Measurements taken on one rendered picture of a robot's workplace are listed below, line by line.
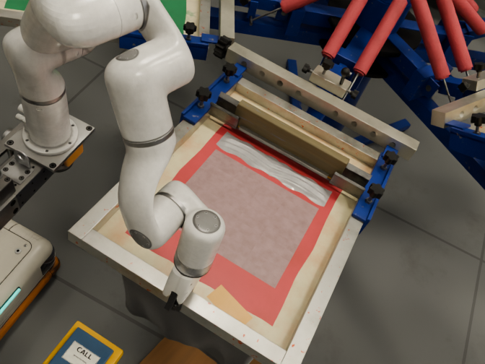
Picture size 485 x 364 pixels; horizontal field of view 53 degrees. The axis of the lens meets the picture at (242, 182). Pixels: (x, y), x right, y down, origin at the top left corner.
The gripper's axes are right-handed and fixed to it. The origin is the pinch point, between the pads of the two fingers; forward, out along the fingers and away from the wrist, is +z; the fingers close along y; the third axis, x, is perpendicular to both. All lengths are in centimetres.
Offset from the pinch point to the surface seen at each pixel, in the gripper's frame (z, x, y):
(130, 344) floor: 107, -20, -23
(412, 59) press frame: -7, 20, -129
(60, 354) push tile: 14.0, -15.7, 19.8
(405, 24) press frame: -9, 12, -148
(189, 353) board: 104, 3, -33
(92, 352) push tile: 13.5, -10.5, 16.0
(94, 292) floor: 106, -46, -33
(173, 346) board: 104, -4, -32
